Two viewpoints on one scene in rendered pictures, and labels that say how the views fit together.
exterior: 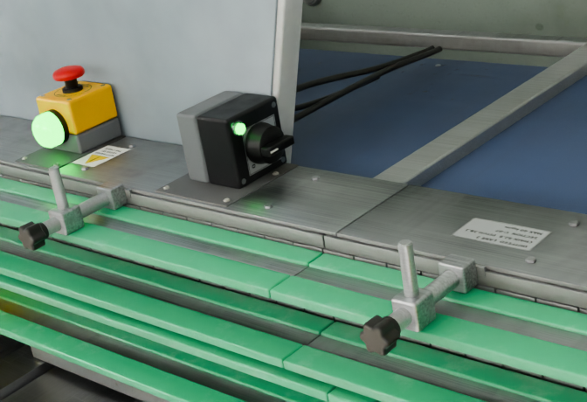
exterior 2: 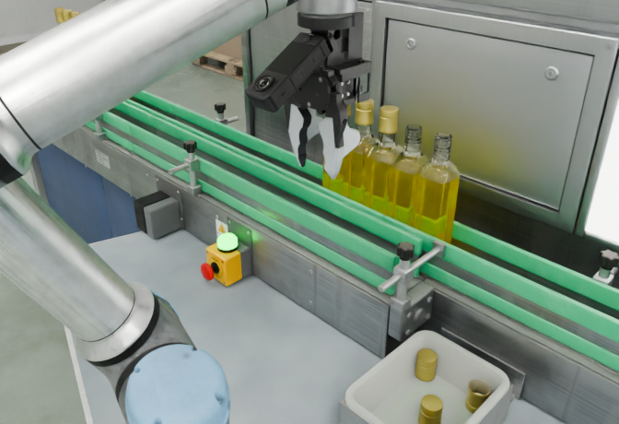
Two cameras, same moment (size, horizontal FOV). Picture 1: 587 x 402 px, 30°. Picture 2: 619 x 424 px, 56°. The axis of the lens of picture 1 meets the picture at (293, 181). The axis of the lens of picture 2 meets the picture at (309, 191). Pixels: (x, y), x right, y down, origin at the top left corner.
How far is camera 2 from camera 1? 2.01 m
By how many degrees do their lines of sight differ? 83
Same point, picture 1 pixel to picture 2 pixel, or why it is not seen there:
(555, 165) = (128, 221)
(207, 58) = (147, 251)
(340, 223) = (128, 163)
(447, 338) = not seen: hidden behind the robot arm
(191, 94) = (173, 250)
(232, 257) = (148, 147)
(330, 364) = (145, 118)
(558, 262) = (89, 143)
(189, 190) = (171, 189)
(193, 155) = (162, 202)
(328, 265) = (127, 143)
